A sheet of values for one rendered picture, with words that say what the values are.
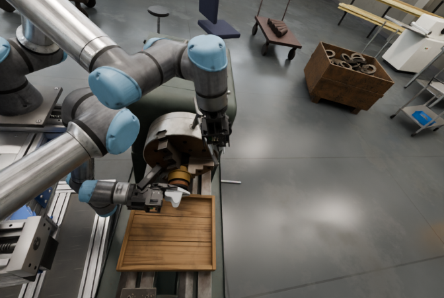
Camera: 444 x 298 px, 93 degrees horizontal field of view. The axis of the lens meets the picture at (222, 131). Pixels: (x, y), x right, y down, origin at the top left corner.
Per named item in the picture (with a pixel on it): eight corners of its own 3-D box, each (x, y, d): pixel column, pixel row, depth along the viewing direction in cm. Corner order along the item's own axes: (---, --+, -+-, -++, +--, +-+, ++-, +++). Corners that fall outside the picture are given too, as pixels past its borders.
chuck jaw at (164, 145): (173, 150, 90) (156, 133, 81) (184, 147, 88) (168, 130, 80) (170, 173, 82) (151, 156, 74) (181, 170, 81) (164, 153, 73)
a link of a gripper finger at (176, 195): (189, 206, 76) (162, 204, 75) (189, 191, 80) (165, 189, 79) (189, 202, 74) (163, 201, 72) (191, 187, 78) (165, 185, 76)
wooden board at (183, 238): (136, 193, 96) (135, 189, 93) (213, 199, 103) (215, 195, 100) (117, 271, 76) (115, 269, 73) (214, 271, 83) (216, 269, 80)
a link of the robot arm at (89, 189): (89, 186, 78) (84, 174, 71) (121, 188, 80) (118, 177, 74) (80, 207, 72) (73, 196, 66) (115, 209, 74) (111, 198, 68)
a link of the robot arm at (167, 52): (123, 45, 42) (166, 56, 38) (160, 31, 50) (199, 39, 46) (133, 80, 47) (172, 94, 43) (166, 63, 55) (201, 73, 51)
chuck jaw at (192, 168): (189, 149, 90) (217, 151, 91) (189, 156, 93) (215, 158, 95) (187, 172, 82) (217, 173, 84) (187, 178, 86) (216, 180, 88)
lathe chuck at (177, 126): (142, 154, 101) (154, 108, 80) (204, 166, 111) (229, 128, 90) (138, 170, 95) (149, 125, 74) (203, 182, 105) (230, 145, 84)
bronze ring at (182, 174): (169, 162, 81) (166, 183, 75) (193, 164, 83) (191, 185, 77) (168, 174, 88) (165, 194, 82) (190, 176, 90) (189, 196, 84)
